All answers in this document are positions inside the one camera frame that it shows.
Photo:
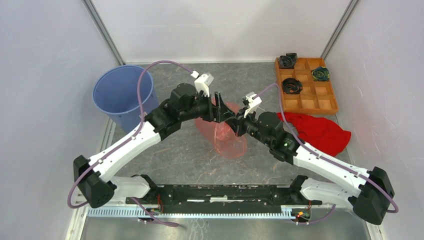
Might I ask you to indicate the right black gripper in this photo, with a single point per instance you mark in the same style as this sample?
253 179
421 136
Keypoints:
237 125

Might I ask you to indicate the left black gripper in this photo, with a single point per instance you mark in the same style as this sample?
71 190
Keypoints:
221 112

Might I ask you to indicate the red translucent trash bag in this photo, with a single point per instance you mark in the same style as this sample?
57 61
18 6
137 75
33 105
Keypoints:
222 137

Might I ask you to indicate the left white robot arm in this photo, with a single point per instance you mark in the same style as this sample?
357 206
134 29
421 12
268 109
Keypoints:
93 175

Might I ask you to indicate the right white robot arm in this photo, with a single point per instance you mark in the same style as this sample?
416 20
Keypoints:
369 193

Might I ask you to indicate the blue plastic trash bin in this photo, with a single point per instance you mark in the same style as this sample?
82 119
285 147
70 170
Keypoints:
115 95

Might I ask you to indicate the black bag roll middle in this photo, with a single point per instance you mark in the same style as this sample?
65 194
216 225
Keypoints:
291 86

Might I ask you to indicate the black bag roll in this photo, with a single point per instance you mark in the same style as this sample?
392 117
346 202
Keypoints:
287 61
291 86

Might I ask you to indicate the black bag roll top left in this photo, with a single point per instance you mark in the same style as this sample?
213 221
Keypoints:
287 61

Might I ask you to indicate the red cloth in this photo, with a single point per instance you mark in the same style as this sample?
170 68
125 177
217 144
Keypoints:
322 133

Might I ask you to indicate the orange compartment tray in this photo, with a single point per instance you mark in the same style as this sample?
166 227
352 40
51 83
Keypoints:
315 97

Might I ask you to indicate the dark green bag roll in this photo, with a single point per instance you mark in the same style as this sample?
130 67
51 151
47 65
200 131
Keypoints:
320 74

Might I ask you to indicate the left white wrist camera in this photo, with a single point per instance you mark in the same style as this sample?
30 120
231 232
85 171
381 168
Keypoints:
202 83

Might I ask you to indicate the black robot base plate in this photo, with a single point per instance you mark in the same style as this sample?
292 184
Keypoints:
224 199

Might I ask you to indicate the slotted cable duct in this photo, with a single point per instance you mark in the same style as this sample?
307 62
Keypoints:
137 212

